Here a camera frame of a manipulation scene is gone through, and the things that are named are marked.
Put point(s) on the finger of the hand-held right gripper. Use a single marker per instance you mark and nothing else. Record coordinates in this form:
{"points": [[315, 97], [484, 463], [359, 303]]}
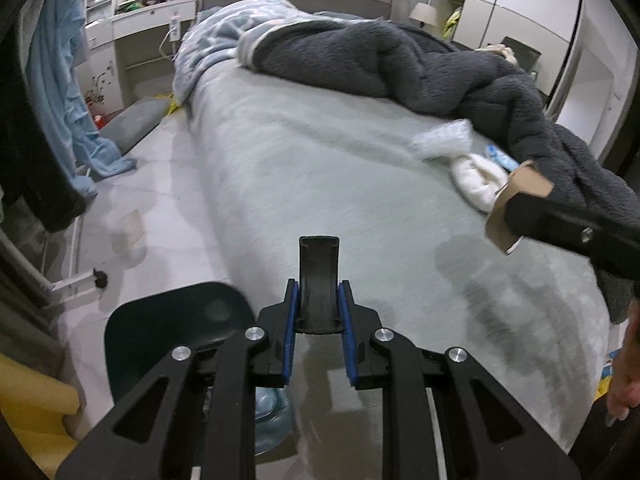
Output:
{"points": [[560, 225]]}

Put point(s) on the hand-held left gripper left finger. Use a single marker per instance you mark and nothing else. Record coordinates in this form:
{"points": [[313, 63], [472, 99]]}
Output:
{"points": [[291, 335]]}

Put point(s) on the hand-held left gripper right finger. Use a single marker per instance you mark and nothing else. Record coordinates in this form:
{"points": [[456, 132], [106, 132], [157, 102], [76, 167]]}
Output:
{"points": [[347, 340]]}

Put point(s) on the brown cardboard piece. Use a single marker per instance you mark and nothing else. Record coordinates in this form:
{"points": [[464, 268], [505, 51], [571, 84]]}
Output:
{"points": [[530, 185]]}

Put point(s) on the black curved plastic piece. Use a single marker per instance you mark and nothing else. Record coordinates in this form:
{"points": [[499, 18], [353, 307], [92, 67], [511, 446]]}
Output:
{"points": [[320, 280]]}

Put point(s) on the person's right hand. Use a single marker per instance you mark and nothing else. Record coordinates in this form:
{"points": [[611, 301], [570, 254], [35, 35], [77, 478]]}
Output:
{"points": [[625, 375]]}

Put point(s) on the clear blue water jug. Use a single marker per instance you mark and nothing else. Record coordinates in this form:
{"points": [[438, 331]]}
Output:
{"points": [[270, 420]]}

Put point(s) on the blue and white plastic packet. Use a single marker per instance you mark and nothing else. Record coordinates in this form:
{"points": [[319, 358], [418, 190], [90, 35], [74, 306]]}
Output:
{"points": [[502, 157]]}

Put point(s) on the white crumpled tissue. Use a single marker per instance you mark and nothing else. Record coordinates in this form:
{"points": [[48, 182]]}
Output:
{"points": [[477, 180]]}

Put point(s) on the clear plastic wrap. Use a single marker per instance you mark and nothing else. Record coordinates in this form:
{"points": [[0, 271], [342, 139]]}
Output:
{"points": [[440, 140]]}

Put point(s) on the bed with grey headboard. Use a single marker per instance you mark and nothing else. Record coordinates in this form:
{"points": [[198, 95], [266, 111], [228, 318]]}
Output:
{"points": [[325, 185]]}

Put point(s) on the white wardrobe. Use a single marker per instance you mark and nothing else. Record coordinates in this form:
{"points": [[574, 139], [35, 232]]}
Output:
{"points": [[525, 5]]}

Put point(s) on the white clothes rack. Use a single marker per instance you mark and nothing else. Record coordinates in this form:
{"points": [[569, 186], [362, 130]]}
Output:
{"points": [[75, 282]]}

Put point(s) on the yellow garment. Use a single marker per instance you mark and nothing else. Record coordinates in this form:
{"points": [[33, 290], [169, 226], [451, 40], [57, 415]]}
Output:
{"points": [[453, 22]]}

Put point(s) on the dark grey fleece blanket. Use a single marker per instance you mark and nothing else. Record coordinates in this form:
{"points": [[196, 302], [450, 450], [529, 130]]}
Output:
{"points": [[400, 60]]}

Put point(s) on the bedside lamp with white shade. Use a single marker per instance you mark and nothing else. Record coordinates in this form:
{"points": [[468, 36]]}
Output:
{"points": [[425, 12]]}

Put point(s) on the grey floor cushion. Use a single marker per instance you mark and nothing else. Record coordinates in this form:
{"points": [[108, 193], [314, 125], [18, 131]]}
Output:
{"points": [[135, 122]]}

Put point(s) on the yellow foam block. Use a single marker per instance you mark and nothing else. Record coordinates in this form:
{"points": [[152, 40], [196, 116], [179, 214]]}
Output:
{"points": [[30, 395]]}

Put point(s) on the blue patterned quilt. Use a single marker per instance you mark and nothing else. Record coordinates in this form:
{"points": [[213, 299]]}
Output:
{"points": [[220, 35]]}

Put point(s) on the black hanging coat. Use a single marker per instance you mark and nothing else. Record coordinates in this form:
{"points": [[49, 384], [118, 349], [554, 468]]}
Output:
{"points": [[35, 160]]}

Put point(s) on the white power strip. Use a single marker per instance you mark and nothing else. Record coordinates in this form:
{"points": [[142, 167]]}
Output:
{"points": [[175, 27]]}

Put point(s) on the white dressing table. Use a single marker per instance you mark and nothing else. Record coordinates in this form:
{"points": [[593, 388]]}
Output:
{"points": [[145, 17]]}

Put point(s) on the light blue hanging blanket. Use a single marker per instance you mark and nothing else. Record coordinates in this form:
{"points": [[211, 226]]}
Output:
{"points": [[55, 60]]}

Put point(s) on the pile of small cosmetics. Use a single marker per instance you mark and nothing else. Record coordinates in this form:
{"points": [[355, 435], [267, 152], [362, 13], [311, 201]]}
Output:
{"points": [[135, 6]]}

